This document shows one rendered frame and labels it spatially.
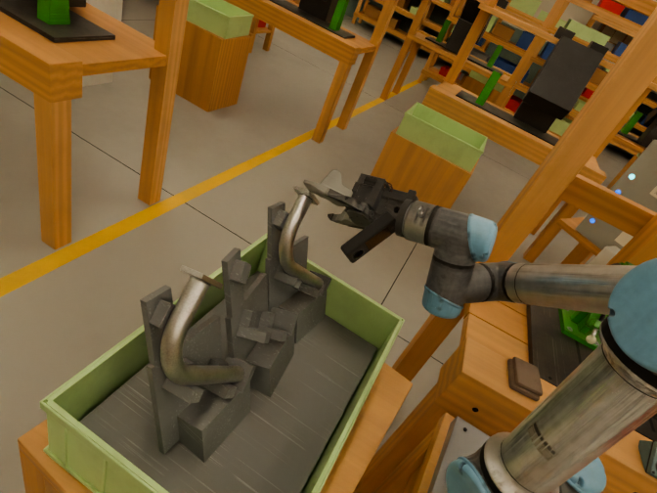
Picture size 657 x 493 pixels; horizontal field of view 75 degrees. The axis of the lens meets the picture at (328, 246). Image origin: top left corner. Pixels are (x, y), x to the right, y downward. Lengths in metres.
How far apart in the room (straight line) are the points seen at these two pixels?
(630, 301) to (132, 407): 0.78
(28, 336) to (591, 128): 2.11
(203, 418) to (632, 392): 0.61
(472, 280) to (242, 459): 0.52
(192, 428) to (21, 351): 1.31
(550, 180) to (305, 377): 0.99
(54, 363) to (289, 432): 1.26
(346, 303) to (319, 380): 0.21
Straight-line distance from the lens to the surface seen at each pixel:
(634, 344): 0.53
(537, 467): 0.70
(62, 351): 2.02
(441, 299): 0.79
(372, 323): 1.10
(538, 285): 0.80
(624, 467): 1.35
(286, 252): 0.87
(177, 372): 0.66
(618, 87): 1.49
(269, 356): 0.90
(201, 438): 0.81
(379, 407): 1.11
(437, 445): 1.06
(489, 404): 1.22
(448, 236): 0.76
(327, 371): 1.03
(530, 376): 1.26
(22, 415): 1.89
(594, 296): 0.75
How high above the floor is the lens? 1.63
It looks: 35 degrees down
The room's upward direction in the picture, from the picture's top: 25 degrees clockwise
